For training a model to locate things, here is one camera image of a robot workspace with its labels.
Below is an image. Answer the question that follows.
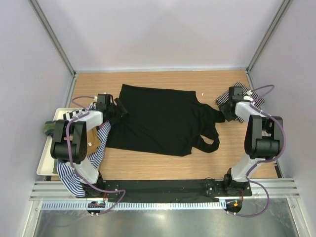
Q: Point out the black white striped tank top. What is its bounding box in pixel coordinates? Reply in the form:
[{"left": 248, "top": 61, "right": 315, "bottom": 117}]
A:
[{"left": 215, "top": 82, "right": 264, "bottom": 123}]

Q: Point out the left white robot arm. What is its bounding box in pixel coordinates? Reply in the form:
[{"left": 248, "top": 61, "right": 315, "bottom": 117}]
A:
[{"left": 50, "top": 94, "right": 128, "bottom": 198}]

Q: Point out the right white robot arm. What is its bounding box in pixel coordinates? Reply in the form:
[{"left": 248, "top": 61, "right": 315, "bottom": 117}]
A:
[{"left": 218, "top": 86, "right": 285, "bottom": 196}]

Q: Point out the brown tank top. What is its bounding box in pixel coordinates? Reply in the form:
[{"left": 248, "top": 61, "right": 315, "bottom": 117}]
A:
[{"left": 87, "top": 127, "right": 101, "bottom": 156}]

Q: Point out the blue white striped tank top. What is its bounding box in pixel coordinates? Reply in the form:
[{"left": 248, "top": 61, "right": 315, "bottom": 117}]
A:
[{"left": 56, "top": 102, "right": 112, "bottom": 198}]

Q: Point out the black white wide-striped garment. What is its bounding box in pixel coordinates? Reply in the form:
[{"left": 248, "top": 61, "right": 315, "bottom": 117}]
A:
[{"left": 63, "top": 109, "right": 85, "bottom": 120}]

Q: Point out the green striped garment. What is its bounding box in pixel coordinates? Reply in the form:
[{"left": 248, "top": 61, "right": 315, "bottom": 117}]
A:
[{"left": 43, "top": 120, "right": 56, "bottom": 137}]

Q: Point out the white plastic tray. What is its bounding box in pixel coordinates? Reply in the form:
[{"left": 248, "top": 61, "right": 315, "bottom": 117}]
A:
[{"left": 37, "top": 108, "right": 74, "bottom": 176}]

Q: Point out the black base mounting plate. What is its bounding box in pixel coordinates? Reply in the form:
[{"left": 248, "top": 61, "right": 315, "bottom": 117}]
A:
[{"left": 105, "top": 177, "right": 252, "bottom": 203}]

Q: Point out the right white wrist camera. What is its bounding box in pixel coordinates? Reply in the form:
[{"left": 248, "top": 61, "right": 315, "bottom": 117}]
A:
[{"left": 243, "top": 90, "right": 254, "bottom": 102}]

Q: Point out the white slotted cable duct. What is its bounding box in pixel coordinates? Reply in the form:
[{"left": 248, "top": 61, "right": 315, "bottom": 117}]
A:
[{"left": 41, "top": 200, "right": 226, "bottom": 211}]

